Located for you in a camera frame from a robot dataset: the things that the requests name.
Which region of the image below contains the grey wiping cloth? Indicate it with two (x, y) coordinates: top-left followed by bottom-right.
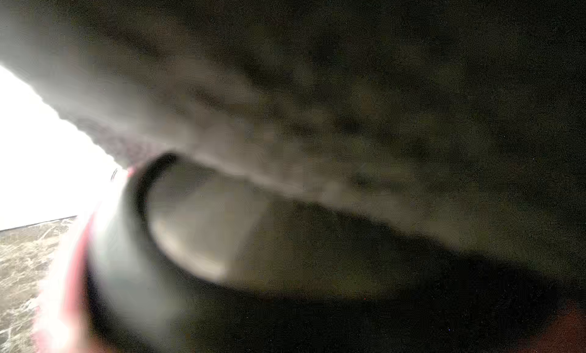
(1, 0), (585, 284)

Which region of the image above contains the pink thermos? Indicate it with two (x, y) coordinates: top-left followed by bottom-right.
(34, 154), (585, 352)

